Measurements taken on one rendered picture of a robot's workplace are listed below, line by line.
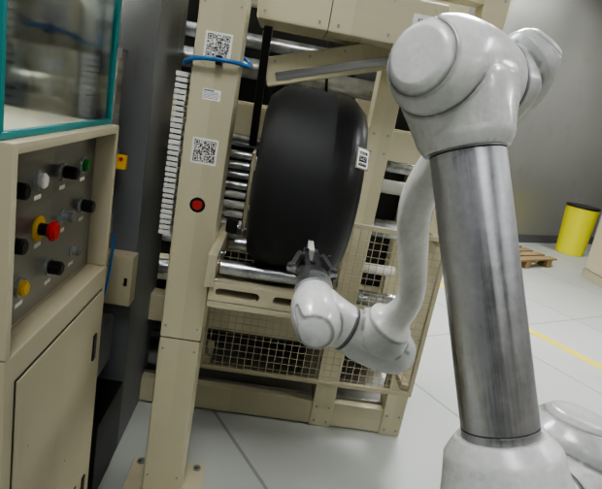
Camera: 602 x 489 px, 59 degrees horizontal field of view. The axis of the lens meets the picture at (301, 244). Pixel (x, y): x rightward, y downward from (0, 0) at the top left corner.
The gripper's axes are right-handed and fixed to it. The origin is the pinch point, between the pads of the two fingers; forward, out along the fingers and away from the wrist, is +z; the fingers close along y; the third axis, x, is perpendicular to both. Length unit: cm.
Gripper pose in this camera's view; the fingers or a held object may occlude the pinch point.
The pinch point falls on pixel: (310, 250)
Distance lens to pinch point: 142.2
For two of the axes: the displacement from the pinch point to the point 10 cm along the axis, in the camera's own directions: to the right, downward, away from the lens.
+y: -9.8, -1.5, -0.8
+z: -0.2, -3.9, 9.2
